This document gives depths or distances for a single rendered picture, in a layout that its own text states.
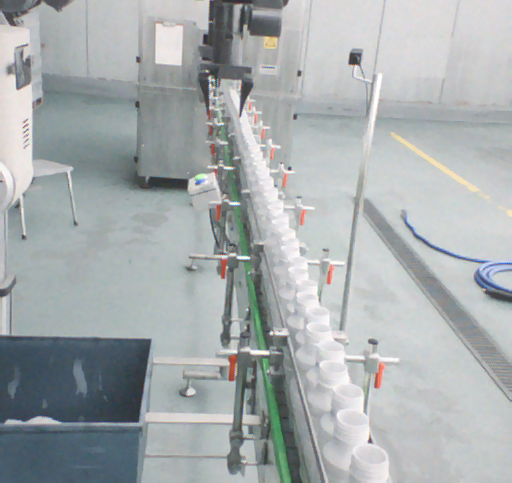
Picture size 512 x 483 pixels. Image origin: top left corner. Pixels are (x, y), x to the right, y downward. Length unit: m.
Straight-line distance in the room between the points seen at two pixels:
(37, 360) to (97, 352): 0.11
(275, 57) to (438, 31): 6.29
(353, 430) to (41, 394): 0.86
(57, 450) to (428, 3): 11.29
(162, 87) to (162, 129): 0.35
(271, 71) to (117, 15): 5.80
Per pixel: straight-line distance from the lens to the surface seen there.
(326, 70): 11.92
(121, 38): 11.78
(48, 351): 1.54
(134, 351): 1.52
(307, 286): 1.27
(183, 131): 6.29
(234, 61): 1.43
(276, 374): 1.20
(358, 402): 0.93
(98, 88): 11.86
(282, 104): 6.29
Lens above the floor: 1.61
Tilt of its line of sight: 17 degrees down
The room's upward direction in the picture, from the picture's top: 5 degrees clockwise
